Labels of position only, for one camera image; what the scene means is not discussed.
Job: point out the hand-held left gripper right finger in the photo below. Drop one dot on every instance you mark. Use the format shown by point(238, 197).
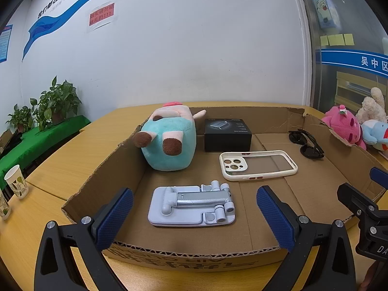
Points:
point(272, 218)

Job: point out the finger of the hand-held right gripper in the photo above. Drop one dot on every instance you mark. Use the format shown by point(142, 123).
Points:
point(357, 200)
point(380, 175)

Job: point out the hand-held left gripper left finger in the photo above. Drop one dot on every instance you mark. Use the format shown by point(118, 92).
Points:
point(118, 218)

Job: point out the white phone case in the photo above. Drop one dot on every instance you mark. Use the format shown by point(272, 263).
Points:
point(227, 174)

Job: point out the black sunglasses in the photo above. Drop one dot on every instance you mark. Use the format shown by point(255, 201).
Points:
point(307, 151)

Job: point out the grey folding phone stand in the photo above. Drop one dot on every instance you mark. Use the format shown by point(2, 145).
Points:
point(188, 203)

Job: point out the shallow cardboard box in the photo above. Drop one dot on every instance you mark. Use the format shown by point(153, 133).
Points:
point(197, 242)

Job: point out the black barcode product box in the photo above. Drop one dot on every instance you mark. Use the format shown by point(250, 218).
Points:
point(227, 136)

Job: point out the white and blue plush toy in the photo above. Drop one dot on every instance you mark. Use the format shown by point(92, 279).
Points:
point(377, 133)

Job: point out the pink plush toy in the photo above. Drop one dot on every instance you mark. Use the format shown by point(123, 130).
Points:
point(345, 127)

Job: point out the beige plush toy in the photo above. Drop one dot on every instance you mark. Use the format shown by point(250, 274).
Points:
point(372, 109)

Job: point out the wooden shelf behind glass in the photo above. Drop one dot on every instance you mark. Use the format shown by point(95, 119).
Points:
point(354, 88)

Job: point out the teal and pink pig plush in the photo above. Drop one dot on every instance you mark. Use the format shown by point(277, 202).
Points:
point(169, 139)

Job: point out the leaf print paper cup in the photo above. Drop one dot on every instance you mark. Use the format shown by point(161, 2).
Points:
point(16, 183)
point(3, 206)

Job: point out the green tablecloth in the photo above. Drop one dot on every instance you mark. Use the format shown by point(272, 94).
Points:
point(30, 145)

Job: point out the blue banner strip on glass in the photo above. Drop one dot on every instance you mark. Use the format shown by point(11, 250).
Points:
point(348, 60)

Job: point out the large potted green plant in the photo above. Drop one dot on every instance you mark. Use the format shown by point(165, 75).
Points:
point(57, 103)

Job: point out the small potted green plant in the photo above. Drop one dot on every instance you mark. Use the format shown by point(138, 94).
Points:
point(19, 118)

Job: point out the cartoon poster on glass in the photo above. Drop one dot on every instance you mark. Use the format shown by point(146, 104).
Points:
point(324, 7)

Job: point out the white and red wall notice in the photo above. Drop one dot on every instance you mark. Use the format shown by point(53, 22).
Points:
point(101, 16)

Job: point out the blue wave wall decal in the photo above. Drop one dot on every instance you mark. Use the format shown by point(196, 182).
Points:
point(42, 27)

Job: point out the blue wall notice board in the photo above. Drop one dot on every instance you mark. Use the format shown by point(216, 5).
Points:
point(5, 44)

